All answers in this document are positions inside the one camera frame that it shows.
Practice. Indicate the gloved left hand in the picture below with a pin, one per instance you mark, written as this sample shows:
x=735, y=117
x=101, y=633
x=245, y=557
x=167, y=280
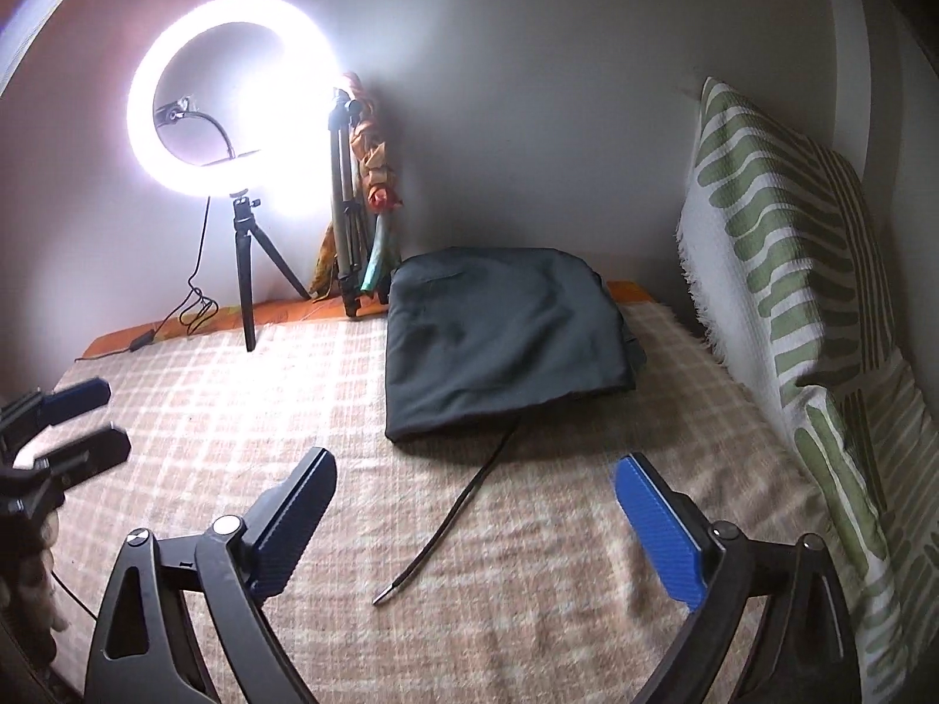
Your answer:
x=30, y=598

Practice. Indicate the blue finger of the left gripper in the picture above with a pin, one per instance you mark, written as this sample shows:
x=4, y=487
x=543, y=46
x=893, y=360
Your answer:
x=32, y=493
x=37, y=410

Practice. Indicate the folded silver tripod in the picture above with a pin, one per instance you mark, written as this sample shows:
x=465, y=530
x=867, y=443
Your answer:
x=361, y=246

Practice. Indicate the dark green pants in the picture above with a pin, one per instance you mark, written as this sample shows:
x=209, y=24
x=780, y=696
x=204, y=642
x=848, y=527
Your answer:
x=475, y=334

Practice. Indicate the checkered beige bed blanket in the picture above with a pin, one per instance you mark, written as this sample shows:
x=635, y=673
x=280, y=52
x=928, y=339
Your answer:
x=539, y=593

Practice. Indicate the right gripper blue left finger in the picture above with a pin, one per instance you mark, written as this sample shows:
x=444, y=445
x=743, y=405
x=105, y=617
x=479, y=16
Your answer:
x=281, y=522

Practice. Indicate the white ring light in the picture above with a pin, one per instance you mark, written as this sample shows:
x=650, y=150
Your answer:
x=236, y=95

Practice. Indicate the black pants drawstring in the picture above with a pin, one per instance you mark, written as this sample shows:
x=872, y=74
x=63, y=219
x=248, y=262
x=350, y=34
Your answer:
x=423, y=555

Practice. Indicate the orange bed sheet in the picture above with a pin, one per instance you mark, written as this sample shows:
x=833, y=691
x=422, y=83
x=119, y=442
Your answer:
x=278, y=312

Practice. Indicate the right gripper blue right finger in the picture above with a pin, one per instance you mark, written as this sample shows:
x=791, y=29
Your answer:
x=670, y=528

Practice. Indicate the green white patterned pillow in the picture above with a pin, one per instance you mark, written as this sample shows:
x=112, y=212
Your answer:
x=786, y=275

